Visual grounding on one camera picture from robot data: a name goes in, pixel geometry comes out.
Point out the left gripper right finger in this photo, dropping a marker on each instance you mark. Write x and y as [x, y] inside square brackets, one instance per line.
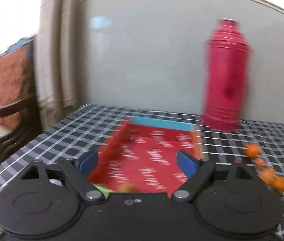
[198, 172]

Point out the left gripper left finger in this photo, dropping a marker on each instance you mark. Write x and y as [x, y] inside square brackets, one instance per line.
[75, 173]

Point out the small fruit in box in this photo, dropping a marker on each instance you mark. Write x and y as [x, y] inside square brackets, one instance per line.
[127, 188]

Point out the colourful cardboard box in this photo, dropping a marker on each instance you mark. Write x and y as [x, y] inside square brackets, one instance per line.
[143, 151]

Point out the far orange tangerine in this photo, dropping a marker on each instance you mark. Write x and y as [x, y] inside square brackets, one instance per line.
[251, 150]

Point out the small orange fruit upper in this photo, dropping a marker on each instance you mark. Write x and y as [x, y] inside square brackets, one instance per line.
[259, 162]

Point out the wrinkled peeled tangerine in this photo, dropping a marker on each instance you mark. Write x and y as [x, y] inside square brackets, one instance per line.
[268, 175]

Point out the wooden sofa with rattan back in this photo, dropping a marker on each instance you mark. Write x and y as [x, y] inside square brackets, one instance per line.
[19, 111]

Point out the large orange right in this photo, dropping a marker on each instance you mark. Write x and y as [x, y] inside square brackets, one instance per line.
[278, 184]

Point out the red thermos flask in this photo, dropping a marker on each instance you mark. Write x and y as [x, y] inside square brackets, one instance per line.
[227, 61]

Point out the beige curtain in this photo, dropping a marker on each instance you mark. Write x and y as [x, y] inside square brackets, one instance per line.
[55, 67]

